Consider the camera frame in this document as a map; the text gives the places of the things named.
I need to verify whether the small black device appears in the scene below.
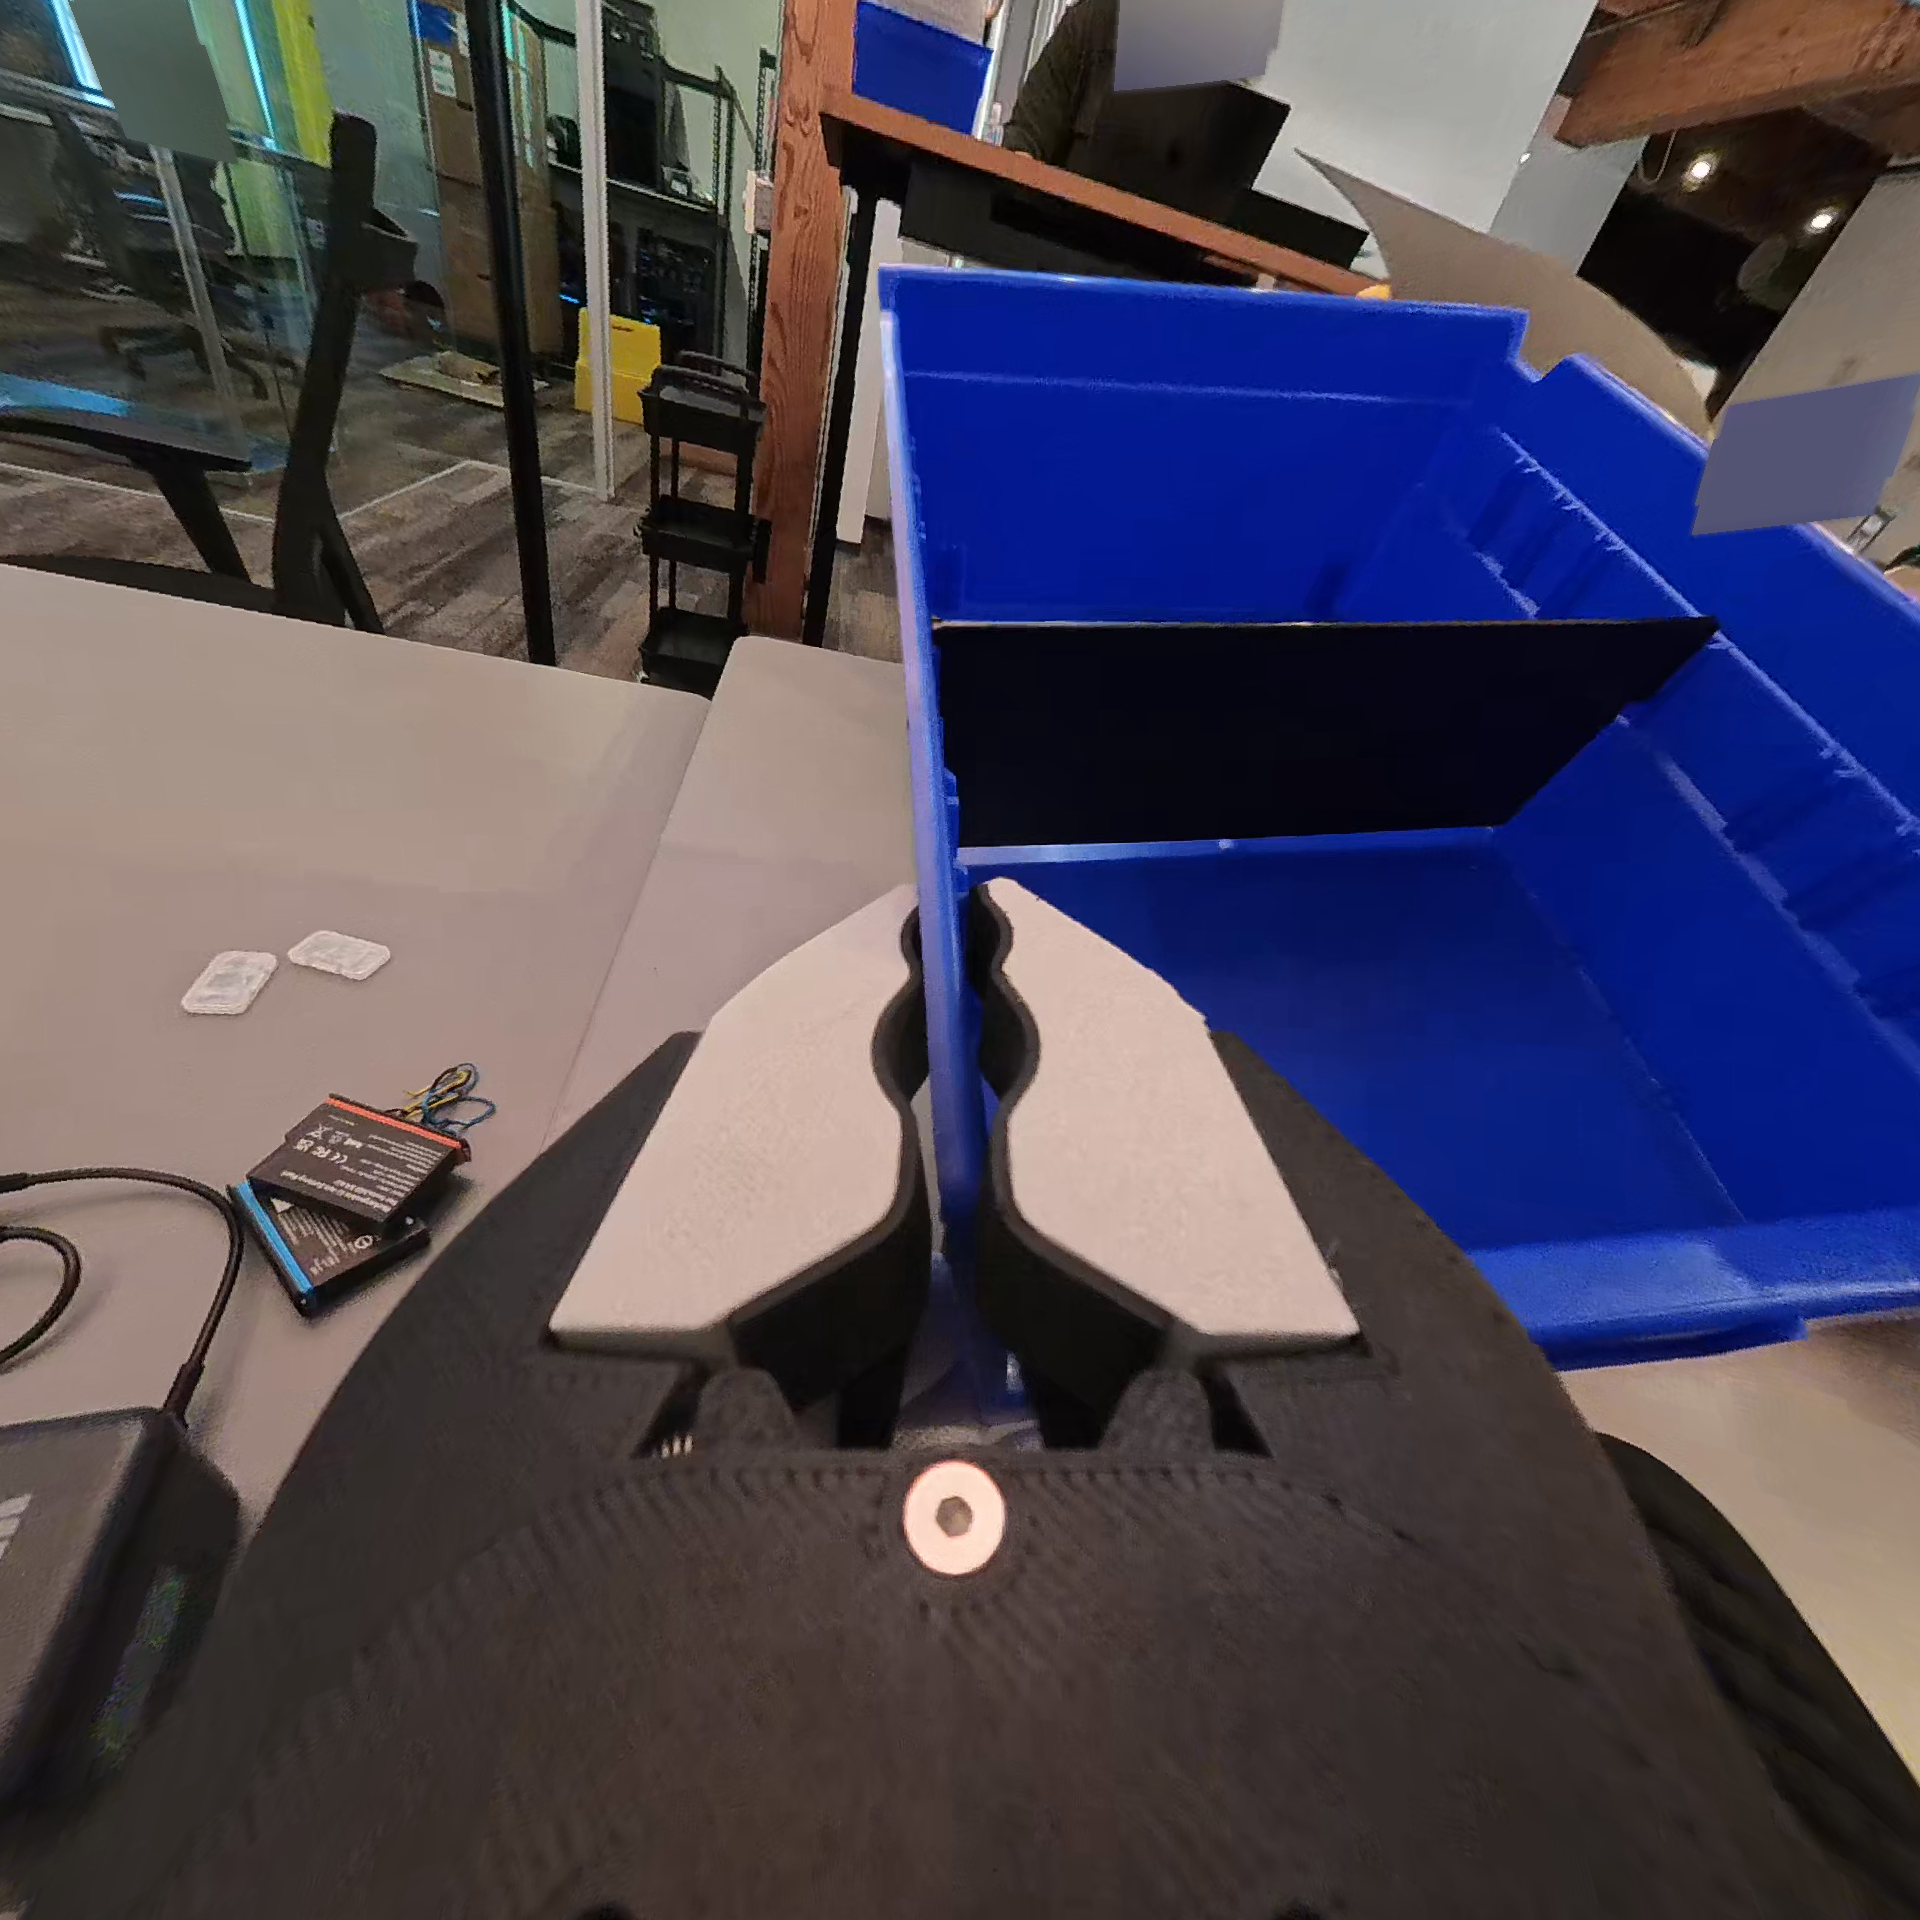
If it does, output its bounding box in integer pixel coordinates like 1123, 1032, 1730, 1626
0, 1409, 242, 1810

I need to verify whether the small black battery pack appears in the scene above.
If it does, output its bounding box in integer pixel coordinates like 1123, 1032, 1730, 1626
236, 1176, 441, 1321
256, 1095, 482, 1222

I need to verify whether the small blue desk bin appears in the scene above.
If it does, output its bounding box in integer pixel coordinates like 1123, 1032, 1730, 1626
854, 0, 998, 136

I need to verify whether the black charger cable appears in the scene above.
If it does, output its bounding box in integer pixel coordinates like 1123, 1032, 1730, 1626
0, 1166, 251, 1426

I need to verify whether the black round-base pole stand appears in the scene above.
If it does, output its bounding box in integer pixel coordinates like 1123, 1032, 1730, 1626
475, 0, 568, 666

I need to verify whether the dark cloth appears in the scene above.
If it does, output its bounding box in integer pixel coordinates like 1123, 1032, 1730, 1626
1592, 1436, 1920, 1897

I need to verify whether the background office desk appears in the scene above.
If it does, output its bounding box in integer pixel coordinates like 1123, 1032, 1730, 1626
817, 84, 1387, 637

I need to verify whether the black rolling cart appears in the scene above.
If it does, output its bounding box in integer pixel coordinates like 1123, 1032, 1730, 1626
641, 353, 772, 696

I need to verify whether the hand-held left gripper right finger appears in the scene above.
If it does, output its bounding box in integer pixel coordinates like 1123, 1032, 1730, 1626
970, 879, 1358, 1412

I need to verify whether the yellow container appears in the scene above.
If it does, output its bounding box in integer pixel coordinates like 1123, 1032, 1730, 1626
571, 312, 668, 423

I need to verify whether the blue plastic bin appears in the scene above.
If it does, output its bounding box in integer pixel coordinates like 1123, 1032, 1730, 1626
870, 265, 1920, 1412

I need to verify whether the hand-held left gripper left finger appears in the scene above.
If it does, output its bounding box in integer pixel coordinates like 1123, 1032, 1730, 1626
550, 886, 932, 1412

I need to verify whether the wooden post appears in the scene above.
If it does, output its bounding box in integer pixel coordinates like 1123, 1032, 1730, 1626
752, 0, 877, 637

